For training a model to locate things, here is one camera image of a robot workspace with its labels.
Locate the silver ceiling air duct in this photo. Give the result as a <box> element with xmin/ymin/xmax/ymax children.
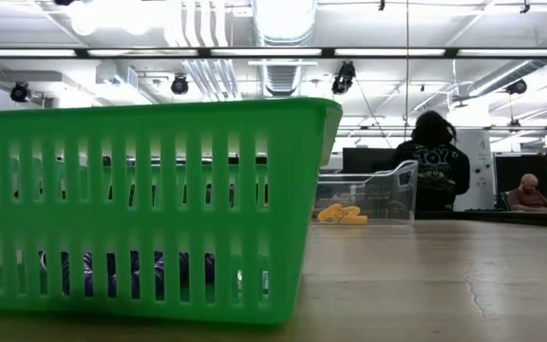
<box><xmin>253</xmin><ymin>0</ymin><xmax>318</xmax><ymax>98</ymax></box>

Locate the black monitor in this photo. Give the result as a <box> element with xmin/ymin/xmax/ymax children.
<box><xmin>342</xmin><ymin>147</ymin><xmax>397</xmax><ymax>174</ymax></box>

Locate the clear plastic bin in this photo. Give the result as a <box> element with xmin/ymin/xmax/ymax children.
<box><xmin>311</xmin><ymin>159</ymin><xmax>420</xmax><ymax>225</ymax></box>

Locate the black background table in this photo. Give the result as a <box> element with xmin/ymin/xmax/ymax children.
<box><xmin>414</xmin><ymin>210</ymin><xmax>547</xmax><ymax>229</ymax></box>

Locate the green slotted plastic basket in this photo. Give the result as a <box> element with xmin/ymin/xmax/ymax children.
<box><xmin>0</xmin><ymin>96</ymin><xmax>344</xmax><ymax>325</ymax></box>

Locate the black overhead frame bar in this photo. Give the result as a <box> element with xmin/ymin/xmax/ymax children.
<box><xmin>0</xmin><ymin>46</ymin><xmax>547</xmax><ymax>60</ymax></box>

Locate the purple spring keychain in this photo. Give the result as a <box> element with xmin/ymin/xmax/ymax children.
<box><xmin>38</xmin><ymin>250</ymin><xmax>217</xmax><ymax>301</ymax></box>

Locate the standing person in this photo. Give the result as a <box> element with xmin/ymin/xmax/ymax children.
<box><xmin>387</xmin><ymin>109</ymin><xmax>471</xmax><ymax>213</ymax></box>

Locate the seated person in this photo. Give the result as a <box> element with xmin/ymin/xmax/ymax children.
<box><xmin>507</xmin><ymin>173</ymin><xmax>547</xmax><ymax>213</ymax></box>

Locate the thin vertical hanging rod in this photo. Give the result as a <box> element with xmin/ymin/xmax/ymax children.
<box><xmin>404</xmin><ymin>0</ymin><xmax>410</xmax><ymax>143</ymax></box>

